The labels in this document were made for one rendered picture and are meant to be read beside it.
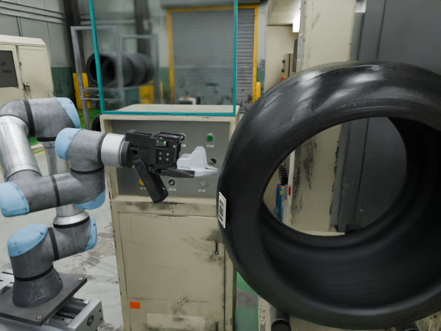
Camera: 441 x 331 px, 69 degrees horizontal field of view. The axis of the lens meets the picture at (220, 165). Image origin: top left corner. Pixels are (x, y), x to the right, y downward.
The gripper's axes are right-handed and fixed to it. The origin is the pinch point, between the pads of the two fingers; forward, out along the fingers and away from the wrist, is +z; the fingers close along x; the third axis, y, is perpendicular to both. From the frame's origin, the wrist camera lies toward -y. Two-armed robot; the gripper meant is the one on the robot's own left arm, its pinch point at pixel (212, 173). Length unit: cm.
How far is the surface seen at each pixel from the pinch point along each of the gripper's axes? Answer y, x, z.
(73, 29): 40, 335, -219
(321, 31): 34.9, 26.7, 22.3
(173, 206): -37, 55, -20
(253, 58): 46, 929, 2
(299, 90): 20.9, -9.0, 14.4
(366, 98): 21.2, -12.1, 24.9
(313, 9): 40, 27, 19
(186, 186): -29, 60, -16
